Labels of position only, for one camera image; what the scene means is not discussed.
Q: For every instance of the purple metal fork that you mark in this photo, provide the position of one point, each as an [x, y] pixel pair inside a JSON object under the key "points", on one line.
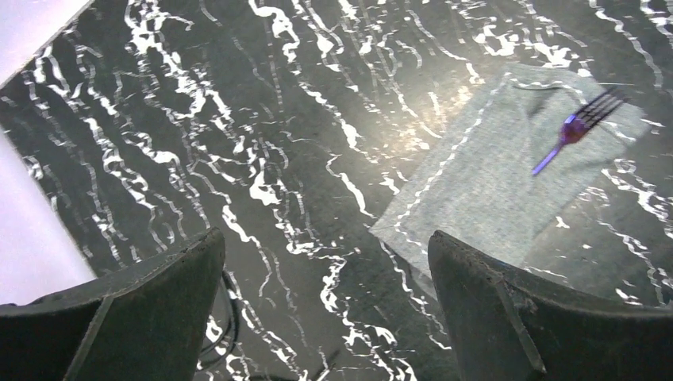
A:
{"points": [[582, 121]]}

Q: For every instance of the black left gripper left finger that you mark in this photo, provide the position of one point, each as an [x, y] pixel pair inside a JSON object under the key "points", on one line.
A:
{"points": [[144, 322]]}

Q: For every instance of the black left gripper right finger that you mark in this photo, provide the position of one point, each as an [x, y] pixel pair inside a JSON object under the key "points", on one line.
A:
{"points": [[505, 323]]}

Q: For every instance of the grey fabric napkin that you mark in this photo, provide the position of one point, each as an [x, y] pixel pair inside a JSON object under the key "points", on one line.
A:
{"points": [[477, 184]]}

